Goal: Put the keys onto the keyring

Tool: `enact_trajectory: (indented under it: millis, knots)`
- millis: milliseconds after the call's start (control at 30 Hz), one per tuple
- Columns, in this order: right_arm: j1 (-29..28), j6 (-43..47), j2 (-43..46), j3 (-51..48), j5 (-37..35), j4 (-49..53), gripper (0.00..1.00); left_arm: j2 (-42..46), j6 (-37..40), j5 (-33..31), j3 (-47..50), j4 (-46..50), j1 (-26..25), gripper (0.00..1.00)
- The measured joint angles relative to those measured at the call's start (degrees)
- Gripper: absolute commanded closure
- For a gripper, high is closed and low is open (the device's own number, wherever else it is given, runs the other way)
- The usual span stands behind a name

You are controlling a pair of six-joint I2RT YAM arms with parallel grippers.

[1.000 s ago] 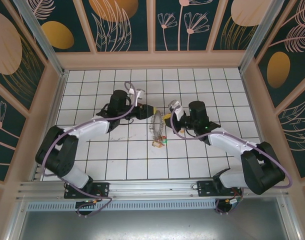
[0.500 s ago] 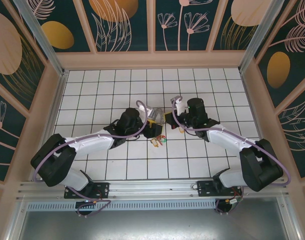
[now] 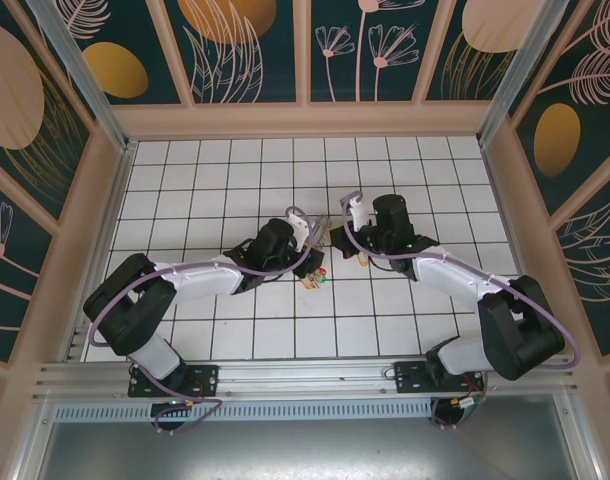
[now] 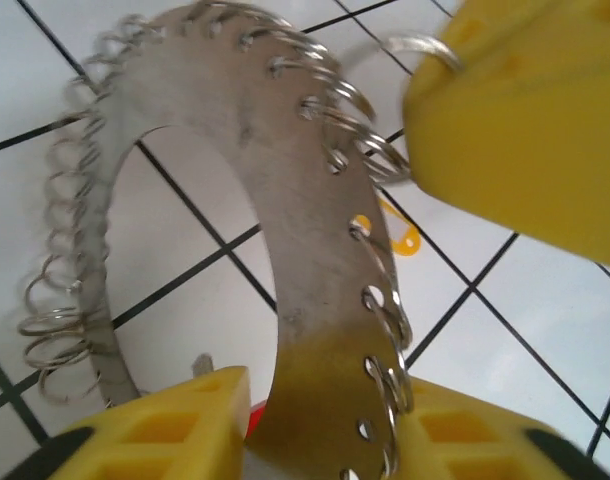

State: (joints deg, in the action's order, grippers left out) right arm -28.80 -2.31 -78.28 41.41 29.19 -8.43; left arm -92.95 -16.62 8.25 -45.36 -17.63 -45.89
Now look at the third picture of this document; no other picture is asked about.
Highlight large metal disc keyring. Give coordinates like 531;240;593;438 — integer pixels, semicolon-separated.
308;213;337;250

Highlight grey metal sheet panel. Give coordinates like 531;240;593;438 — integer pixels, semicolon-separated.
14;417;606;480

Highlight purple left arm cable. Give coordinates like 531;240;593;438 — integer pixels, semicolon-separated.
87;205;311;434

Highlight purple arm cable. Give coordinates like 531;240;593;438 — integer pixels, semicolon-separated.
338;189;582;430
87;205;311;434

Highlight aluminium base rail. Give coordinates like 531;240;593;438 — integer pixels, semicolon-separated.
32;355;579;402

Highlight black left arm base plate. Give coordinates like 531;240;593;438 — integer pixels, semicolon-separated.
127;363;221;399

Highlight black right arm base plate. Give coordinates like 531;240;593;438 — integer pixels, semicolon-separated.
393;360;486;396

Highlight grey slotted cable duct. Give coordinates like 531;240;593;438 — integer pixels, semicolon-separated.
52;402;436;424

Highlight aluminium corner post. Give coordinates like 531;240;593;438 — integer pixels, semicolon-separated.
475;0;571;149
24;0;139;154

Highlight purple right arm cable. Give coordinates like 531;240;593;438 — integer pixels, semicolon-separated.
338;189;582;430

